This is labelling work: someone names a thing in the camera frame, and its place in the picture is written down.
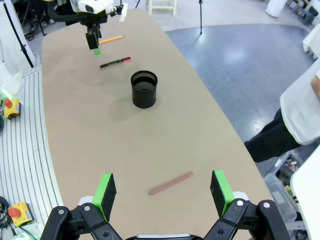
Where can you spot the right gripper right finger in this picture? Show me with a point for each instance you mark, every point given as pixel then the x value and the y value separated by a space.
pixel 220 192

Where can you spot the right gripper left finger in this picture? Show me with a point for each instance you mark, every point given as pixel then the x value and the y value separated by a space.
pixel 105 197

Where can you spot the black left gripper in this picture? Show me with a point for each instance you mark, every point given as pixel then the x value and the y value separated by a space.
pixel 91 23

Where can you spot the yellow pencil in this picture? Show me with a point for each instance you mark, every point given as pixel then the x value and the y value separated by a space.
pixel 111 39

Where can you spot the coloured pencils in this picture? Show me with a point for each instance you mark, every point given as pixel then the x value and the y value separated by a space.
pixel 115 62

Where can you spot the reddish brown pencil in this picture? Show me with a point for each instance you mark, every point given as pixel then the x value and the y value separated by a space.
pixel 171 183

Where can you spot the person's left forearm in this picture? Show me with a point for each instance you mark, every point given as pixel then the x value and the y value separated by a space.
pixel 316 86

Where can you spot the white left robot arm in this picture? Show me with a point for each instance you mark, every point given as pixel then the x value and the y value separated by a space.
pixel 87 6

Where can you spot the black mesh pen holder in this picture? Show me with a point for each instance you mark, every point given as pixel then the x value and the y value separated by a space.
pixel 143 96

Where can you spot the clear plastic storage bin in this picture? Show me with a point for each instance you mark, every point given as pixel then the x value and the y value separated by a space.
pixel 282 190

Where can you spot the black light stand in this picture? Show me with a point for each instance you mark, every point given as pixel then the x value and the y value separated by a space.
pixel 18 35

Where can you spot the yellow emergency stop button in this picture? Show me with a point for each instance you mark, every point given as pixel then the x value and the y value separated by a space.
pixel 20 213
pixel 11 108

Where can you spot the white side table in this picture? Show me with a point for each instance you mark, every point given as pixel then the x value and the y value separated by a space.
pixel 308 197

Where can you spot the person in white t-shirt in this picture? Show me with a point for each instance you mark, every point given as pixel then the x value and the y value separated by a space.
pixel 297 117

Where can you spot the black tripod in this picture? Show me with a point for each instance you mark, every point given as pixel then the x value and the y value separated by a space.
pixel 200 15

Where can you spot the white waste bin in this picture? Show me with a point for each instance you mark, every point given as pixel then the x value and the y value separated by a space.
pixel 275 7

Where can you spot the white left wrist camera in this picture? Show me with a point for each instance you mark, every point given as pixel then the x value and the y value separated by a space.
pixel 122 12

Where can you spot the slotted aluminium base plate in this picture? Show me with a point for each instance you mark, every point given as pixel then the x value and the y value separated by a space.
pixel 22 160

